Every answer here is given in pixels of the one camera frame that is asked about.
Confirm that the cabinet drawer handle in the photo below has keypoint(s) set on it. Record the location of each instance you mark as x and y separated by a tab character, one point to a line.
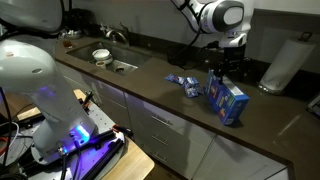
165	122

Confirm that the stainless steel sink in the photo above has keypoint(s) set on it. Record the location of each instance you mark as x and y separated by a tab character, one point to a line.
114	58

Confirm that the blue snack box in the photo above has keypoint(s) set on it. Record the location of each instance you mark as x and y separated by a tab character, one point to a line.
227	100

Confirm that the wooden robot platform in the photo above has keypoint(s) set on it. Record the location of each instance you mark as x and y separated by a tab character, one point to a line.
49	143

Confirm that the blue snack pouch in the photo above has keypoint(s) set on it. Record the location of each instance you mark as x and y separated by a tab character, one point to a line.
175	79
192	87

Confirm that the chrome faucet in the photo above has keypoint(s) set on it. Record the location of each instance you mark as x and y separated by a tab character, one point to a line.
113	33

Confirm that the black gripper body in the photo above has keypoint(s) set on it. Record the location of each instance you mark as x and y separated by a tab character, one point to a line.
233	61

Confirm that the white cup in sink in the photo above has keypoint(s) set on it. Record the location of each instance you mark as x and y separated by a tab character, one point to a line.
101	64

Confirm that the white lower cabinet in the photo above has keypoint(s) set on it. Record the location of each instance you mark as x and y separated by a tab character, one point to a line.
190	150

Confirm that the white paper towel roll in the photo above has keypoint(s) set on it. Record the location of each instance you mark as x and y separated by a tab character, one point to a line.
286	64

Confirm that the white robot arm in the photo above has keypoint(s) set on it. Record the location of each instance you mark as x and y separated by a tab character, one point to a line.
231	18

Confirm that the white bowl in sink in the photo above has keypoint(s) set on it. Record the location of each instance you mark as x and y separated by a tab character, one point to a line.
103	55

